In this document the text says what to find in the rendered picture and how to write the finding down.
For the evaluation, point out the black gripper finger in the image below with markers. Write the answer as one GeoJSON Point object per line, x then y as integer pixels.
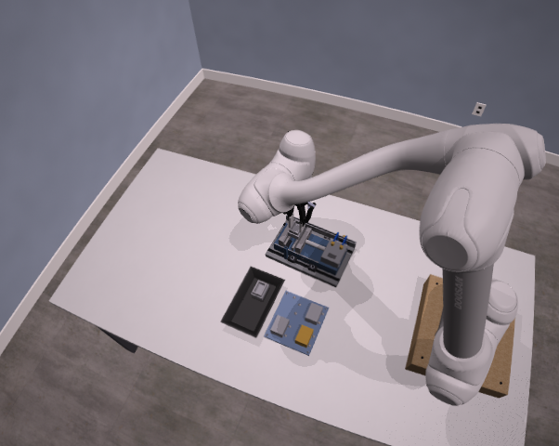
{"type": "Point", "coordinates": [304, 217]}
{"type": "Point", "coordinates": [290, 215]}

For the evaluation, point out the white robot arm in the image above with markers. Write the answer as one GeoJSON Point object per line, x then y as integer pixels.
{"type": "Point", "coordinates": [464, 223]}

